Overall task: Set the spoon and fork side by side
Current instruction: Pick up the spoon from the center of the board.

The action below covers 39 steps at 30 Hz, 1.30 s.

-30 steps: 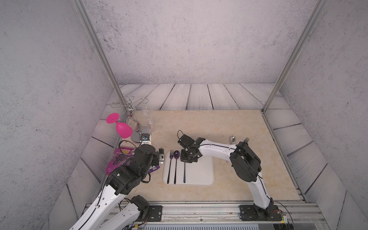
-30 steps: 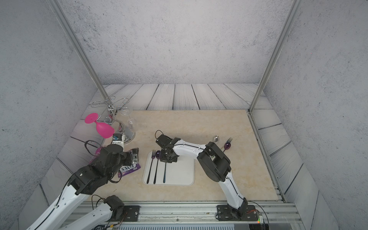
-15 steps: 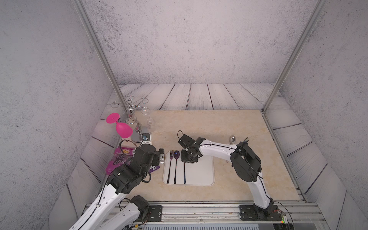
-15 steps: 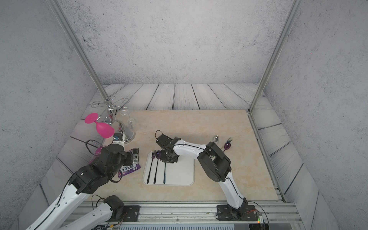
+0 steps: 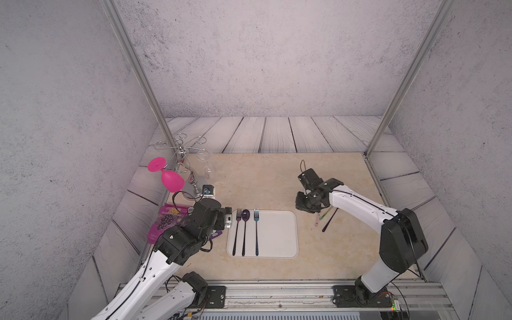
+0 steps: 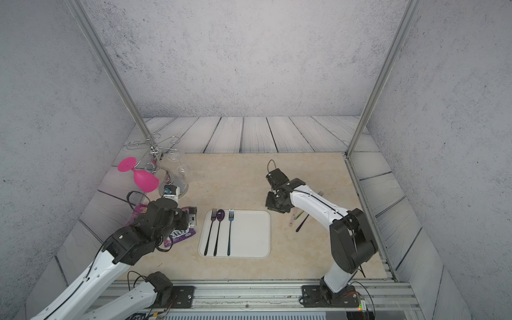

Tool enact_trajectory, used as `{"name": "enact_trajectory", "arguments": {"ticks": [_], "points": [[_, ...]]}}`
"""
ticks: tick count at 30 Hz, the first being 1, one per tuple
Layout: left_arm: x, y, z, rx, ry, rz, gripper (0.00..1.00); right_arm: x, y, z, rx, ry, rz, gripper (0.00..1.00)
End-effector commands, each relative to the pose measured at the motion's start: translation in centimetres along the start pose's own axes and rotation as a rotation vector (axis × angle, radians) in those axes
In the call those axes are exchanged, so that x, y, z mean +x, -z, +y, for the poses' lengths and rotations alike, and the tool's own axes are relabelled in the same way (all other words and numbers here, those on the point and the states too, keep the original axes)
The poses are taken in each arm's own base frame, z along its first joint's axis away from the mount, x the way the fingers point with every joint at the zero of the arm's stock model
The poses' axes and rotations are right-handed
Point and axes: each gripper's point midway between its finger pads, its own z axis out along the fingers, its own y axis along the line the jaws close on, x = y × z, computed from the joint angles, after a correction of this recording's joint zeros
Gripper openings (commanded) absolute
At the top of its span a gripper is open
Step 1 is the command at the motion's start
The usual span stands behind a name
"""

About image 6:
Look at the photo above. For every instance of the pink Lot 100 gummy bag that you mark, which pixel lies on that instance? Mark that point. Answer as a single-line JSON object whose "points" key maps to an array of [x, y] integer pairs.
{"points": [[139, 210]]}

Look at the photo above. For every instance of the left aluminium frame post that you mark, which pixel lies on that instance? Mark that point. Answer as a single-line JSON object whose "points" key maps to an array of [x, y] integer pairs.
{"points": [[78, 12]]}

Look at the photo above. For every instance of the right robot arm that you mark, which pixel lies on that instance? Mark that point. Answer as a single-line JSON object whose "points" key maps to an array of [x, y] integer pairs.
{"points": [[352, 239]]}

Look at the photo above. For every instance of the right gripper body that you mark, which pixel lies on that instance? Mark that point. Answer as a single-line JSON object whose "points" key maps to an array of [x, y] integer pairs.
{"points": [[272, 203]]}

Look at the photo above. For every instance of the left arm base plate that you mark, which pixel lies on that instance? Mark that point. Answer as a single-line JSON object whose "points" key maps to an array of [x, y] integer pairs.
{"points": [[180, 297]]}

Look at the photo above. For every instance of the aluminium frame post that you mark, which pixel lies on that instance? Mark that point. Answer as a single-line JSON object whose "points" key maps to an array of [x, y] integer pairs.
{"points": [[78, 12], [392, 54]]}

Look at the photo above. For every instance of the white plastic tray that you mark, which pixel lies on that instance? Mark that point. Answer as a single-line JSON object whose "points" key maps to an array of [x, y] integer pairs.
{"points": [[250, 235]]}

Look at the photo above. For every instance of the clear wine glass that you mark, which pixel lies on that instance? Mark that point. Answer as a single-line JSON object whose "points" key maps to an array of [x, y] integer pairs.
{"points": [[183, 170]]}

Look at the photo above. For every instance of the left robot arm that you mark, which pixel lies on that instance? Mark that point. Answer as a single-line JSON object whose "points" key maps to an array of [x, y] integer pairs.
{"points": [[120, 251]]}

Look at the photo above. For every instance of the right aluminium frame post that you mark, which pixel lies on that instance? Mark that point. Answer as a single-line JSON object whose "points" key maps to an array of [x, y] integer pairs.
{"points": [[392, 54]]}

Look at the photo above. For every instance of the pink plastic wine glass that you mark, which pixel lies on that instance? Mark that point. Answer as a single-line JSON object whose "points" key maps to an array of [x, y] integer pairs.
{"points": [[146, 181]]}

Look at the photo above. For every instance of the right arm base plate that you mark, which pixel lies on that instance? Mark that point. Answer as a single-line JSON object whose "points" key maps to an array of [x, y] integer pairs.
{"points": [[316, 296]]}

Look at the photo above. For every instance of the purple Fox's candy bag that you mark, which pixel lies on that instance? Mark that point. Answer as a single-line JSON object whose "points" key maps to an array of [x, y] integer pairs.
{"points": [[178, 236]]}

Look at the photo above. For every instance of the blue handled fork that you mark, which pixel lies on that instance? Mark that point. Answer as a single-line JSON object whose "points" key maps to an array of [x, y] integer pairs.
{"points": [[231, 218]]}

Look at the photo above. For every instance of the purple metal spoon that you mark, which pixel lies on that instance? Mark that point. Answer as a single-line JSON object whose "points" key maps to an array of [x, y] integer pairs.
{"points": [[220, 216]]}

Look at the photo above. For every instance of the purple metal fork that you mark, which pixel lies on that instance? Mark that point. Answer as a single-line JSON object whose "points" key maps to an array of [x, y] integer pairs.
{"points": [[213, 218]]}

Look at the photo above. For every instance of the pink handled silver spoon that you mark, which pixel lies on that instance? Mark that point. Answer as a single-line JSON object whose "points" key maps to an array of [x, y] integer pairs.
{"points": [[294, 213]]}

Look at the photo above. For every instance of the dark handled purple spoon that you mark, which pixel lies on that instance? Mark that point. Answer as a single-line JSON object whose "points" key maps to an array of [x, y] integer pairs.
{"points": [[302, 223]]}

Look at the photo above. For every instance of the aluminium front rail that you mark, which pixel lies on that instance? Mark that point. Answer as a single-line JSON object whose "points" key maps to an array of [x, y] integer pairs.
{"points": [[369, 298]]}

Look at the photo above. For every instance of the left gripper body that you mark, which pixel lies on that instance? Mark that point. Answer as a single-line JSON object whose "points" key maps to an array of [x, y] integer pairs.
{"points": [[182, 219]]}

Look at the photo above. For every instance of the chrome glass holder stand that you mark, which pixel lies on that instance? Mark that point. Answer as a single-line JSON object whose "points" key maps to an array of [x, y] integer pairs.
{"points": [[155, 165]]}

